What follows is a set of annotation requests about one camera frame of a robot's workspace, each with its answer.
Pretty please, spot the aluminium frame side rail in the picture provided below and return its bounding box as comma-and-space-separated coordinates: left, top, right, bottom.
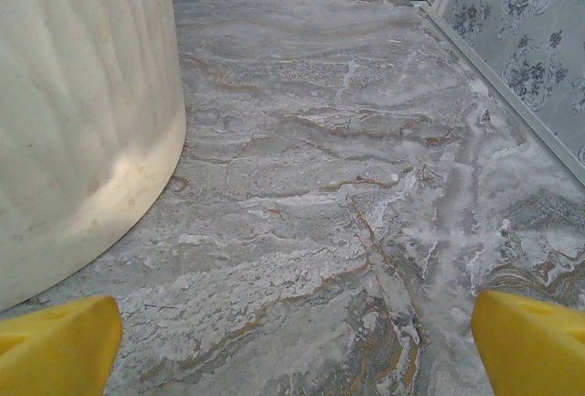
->
422, 0, 585, 177

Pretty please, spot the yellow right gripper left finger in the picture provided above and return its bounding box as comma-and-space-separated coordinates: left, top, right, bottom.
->
0, 294, 124, 396

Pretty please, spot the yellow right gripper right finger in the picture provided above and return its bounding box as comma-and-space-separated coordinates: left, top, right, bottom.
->
472, 289, 585, 396

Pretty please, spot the white ribbed plastic bin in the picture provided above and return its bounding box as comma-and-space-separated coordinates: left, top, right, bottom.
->
0, 0, 187, 313

